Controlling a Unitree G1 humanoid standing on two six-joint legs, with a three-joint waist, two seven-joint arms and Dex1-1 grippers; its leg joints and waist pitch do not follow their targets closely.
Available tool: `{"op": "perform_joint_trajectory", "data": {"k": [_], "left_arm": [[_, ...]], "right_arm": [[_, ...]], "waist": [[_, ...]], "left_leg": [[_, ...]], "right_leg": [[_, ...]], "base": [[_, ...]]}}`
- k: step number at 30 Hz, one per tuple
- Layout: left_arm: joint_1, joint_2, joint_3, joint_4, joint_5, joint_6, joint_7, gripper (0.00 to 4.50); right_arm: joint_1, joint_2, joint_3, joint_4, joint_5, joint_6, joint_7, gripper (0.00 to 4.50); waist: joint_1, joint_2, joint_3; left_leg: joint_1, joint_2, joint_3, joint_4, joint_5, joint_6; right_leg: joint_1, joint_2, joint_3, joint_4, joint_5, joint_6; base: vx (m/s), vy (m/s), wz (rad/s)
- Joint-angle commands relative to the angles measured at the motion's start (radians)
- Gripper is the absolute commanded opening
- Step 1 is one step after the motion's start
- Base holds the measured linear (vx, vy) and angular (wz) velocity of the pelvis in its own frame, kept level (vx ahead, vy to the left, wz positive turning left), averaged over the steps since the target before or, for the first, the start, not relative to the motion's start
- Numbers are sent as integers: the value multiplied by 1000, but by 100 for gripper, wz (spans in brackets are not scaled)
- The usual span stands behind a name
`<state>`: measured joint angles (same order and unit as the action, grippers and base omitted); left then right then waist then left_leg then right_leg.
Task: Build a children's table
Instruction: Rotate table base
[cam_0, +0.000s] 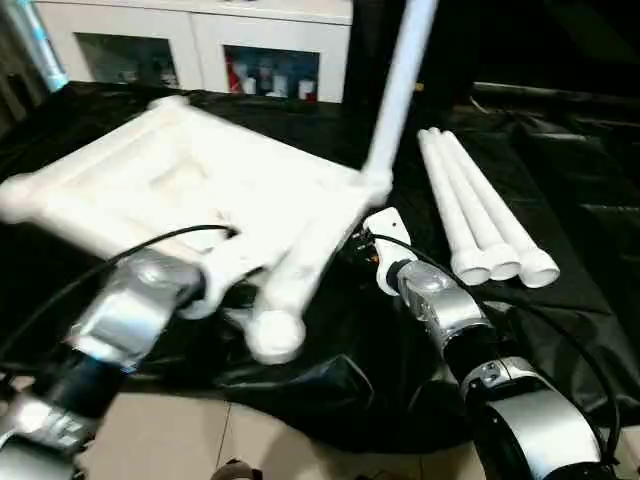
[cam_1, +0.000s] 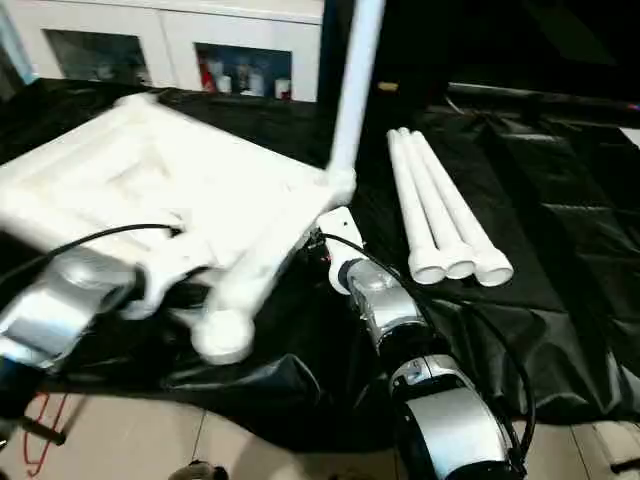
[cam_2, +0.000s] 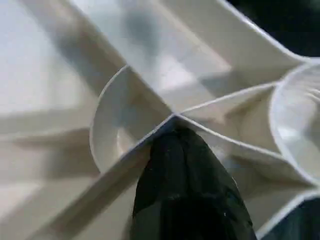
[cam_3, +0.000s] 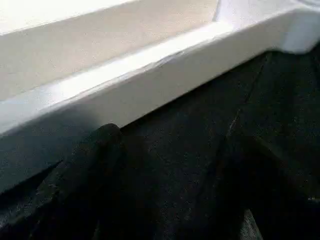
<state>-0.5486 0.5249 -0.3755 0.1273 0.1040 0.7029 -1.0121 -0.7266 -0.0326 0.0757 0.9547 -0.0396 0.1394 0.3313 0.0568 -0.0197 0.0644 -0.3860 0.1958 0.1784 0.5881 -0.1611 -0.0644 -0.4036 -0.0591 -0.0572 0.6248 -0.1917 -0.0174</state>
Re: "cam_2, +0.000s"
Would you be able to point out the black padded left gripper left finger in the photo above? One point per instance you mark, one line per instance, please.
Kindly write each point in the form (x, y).
(162, 195)

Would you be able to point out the black shiny mat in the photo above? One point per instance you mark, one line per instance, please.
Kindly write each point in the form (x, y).
(287, 20)

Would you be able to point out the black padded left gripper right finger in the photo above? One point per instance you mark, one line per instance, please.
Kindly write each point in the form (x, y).
(212, 200)

